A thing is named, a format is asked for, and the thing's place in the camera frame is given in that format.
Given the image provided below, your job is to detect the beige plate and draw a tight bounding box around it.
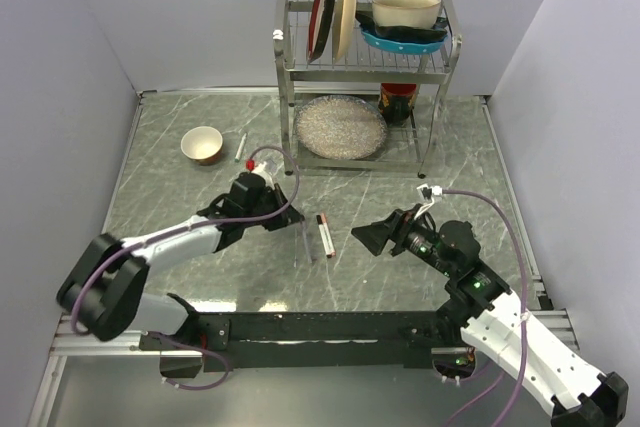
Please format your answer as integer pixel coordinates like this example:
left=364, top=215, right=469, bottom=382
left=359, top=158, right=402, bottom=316
left=332, top=0, right=357, bottom=64

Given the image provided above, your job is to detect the red black plate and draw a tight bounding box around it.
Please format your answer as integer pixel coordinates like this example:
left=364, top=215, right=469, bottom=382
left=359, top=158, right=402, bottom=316
left=306, top=0, right=336, bottom=64

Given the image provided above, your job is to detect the blue dotted dish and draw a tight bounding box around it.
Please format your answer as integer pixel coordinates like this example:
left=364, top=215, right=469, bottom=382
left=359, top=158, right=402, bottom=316
left=361, top=31, right=448, bottom=55

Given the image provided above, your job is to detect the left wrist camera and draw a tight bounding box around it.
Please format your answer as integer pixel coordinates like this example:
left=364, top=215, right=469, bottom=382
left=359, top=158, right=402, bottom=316
left=245, top=159, right=278, bottom=183

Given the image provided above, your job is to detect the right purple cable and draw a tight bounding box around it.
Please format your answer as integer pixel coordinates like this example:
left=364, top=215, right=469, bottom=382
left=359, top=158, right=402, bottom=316
left=442, top=187, right=531, bottom=427

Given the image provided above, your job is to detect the steel dish rack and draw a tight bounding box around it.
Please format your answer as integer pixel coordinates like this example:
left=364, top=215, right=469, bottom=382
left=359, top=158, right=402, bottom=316
left=272, top=0, right=462, bottom=178

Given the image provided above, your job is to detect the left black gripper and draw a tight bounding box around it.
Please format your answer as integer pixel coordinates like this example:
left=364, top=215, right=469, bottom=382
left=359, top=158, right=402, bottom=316
left=243, top=183, right=304, bottom=231

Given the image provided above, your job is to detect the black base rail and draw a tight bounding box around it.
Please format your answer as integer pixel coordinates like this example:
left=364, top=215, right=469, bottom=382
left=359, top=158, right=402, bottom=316
left=139, top=311, right=486, bottom=380

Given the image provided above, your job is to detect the cream ceramic bowl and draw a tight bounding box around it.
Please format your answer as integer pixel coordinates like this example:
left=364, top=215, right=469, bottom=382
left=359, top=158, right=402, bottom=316
left=372, top=0, right=442, bottom=29

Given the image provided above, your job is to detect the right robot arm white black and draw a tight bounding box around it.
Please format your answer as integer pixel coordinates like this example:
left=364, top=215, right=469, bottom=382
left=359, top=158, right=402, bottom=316
left=351, top=207, right=629, bottom=426

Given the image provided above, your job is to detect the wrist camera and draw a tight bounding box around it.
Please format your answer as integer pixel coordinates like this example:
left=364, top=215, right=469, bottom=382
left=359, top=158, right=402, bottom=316
left=416, top=183, right=443, bottom=204
left=245, top=159, right=278, bottom=183

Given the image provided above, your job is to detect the small cream bowl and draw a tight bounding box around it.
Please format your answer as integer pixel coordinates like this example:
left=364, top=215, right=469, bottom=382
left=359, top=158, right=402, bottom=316
left=180, top=126, right=224, bottom=165

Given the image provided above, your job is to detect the green tipped white pen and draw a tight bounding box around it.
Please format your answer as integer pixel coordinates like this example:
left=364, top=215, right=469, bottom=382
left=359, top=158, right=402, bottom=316
left=234, top=132, right=248, bottom=163

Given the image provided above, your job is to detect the black dish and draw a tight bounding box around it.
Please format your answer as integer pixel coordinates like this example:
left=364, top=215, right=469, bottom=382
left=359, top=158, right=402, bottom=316
left=355, top=11, right=447, bottom=44

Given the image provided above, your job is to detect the red black mug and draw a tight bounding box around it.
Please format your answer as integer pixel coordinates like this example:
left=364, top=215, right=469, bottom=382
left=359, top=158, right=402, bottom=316
left=378, top=83, right=417, bottom=125

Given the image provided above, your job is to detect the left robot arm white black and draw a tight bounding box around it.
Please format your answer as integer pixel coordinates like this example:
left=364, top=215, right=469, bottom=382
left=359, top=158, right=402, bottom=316
left=56, top=171, right=304, bottom=349

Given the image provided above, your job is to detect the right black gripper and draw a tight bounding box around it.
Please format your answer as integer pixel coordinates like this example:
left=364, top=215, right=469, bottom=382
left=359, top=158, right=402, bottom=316
left=350, top=203, right=454, bottom=276

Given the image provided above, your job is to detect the white pen orange cap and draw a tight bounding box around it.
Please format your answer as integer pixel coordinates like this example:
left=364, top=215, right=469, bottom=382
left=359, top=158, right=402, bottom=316
left=320, top=213, right=336, bottom=257

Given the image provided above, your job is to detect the speckled grey plate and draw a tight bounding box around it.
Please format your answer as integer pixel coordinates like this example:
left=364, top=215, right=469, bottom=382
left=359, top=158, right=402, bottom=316
left=294, top=94, right=388, bottom=160

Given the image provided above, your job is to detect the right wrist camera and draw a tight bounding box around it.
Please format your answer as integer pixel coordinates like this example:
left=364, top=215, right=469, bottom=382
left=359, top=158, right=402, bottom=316
left=416, top=183, right=443, bottom=204

